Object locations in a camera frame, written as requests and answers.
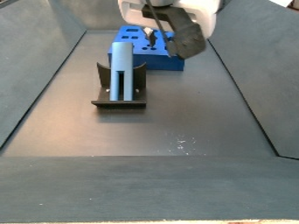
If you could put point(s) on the light blue square-circle object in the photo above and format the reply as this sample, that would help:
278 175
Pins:
121 66

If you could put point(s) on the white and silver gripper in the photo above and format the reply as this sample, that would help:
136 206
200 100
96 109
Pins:
200 10

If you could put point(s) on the blue foam shape tray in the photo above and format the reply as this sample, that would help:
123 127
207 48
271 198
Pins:
152 55

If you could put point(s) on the black curved fixture stand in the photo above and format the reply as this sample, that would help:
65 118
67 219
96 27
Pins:
137 102

